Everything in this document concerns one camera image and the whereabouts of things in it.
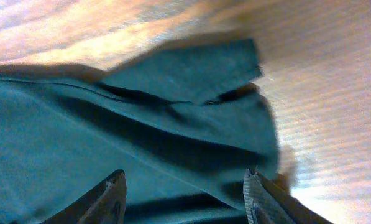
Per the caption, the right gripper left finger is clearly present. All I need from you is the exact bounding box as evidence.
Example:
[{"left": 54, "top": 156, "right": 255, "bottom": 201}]
[{"left": 42, "top": 169, "right": 127, "bottom": 224}]

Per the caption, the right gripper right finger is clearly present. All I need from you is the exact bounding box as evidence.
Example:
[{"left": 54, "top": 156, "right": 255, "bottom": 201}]
[{"left": 243, "top": 169, "right": 331, "bottom": 224}]

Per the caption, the black polo shirt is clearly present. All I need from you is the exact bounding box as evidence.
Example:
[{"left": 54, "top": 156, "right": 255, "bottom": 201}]
[{"left": 0, "top": 40, "right": 279, "bottom": 223}]

